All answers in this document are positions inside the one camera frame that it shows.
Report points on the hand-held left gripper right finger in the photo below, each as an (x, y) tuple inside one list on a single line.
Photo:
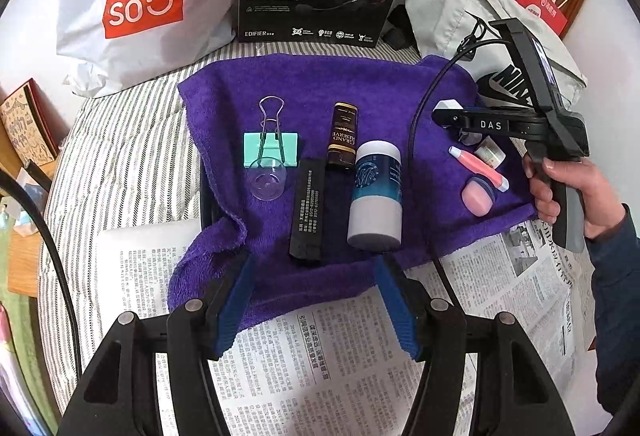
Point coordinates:
[(400, 311)]

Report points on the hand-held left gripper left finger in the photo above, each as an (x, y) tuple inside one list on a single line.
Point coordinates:
[(235, 306)]

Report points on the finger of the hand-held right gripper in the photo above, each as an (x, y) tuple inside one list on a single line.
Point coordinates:
[(470, 138), (490, 125)]

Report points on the small white jar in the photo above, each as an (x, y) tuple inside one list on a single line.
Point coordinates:
[(490, 156)]

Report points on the pink tube white cap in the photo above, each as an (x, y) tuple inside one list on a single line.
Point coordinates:
[(477, 166)]

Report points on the pink round jar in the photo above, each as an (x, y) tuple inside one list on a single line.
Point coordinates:
[(477, 198)]

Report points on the blue and white bottle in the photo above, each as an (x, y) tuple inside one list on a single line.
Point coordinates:
[(375, 196)]

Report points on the long black box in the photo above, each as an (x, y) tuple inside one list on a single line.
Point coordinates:
[(307, 211)]

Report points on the small brown bottle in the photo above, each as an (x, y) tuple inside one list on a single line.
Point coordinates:
[(342, 136)]

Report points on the small clear plastic cup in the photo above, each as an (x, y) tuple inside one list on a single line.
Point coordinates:
[(267, 181)]

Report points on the person's right forearm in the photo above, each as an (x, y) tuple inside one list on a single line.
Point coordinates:
[(615, 291)]

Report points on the person's right hand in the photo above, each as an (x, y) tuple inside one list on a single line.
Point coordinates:
[(590, 196)]

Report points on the purple towel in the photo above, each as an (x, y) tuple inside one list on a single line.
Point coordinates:
[(400, 91)]

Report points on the newspaper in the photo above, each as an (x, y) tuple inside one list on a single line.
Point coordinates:
[(325, 366)]

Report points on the grey Nike backpack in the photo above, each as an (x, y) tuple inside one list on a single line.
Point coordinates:
[(440, 11)]

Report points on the green binder clip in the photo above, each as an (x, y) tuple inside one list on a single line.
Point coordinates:
[(272, 149)]

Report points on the striped bed sheet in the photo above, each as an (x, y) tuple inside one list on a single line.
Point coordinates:
[(125, 141)]

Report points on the wooden bedside table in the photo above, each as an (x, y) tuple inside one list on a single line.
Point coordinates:
[(25, 266)]

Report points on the green cloth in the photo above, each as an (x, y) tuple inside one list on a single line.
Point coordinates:
[(20, 341)]

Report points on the white plastic shopping bag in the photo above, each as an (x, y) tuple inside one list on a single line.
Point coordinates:
[(80, 16)]

